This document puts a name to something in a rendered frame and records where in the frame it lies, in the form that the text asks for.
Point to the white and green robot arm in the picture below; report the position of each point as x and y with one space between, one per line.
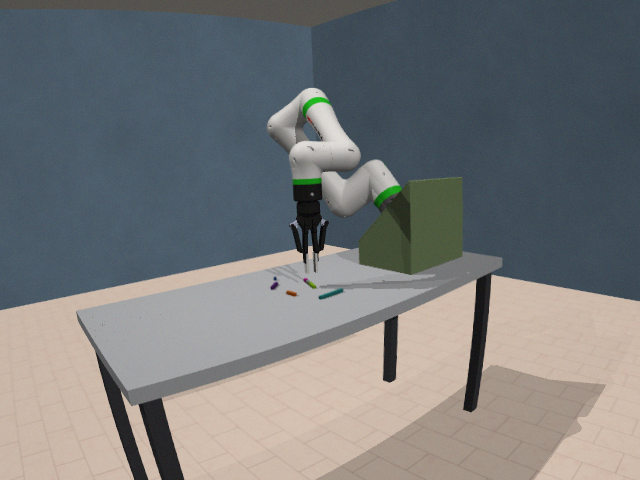
315 164

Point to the turquoise rod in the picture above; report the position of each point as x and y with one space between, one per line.
330 294

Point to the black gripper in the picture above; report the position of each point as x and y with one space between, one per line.
308 219

